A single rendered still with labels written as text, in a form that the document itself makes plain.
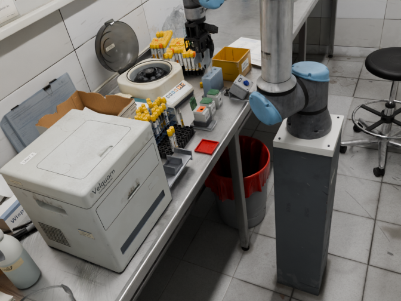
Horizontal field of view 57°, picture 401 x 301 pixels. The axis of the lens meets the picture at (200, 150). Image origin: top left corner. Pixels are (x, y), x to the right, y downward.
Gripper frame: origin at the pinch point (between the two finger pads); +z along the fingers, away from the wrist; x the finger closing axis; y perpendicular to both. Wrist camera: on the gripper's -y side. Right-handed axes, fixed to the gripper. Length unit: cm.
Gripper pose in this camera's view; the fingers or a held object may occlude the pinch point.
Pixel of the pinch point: (206, 64)
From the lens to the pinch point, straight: 153.0
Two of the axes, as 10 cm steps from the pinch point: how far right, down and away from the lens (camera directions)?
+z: 1.5, 7.7, 6.3
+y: -5.1, 6.0, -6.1
